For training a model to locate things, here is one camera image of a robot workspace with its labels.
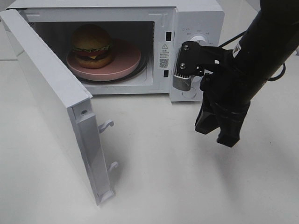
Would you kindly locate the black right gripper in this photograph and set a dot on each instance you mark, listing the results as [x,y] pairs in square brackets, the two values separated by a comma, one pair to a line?
[222,88]

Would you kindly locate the pink round plate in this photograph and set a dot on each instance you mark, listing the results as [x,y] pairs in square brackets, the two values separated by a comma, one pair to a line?
[122,59]

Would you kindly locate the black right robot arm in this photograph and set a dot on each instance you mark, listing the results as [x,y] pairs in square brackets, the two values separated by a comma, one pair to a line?
[267,43]

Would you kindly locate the white microwave oven body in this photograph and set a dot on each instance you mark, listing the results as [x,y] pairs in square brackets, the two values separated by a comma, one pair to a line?
[143,23]

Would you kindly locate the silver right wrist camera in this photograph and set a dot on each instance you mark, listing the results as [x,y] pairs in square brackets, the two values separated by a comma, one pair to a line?
[193,60]

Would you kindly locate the white microwave knob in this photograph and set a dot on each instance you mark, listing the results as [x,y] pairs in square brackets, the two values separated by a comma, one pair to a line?
[200,39]
[196,79]

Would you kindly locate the toy burger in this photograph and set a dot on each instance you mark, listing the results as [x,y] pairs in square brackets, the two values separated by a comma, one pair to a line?
[92,46]

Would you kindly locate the round white door release button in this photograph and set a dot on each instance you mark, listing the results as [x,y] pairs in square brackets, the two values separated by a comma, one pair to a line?
[189,94]

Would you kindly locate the white warning label sticker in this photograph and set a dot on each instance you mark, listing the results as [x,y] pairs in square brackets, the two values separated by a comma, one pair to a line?
[163,55]

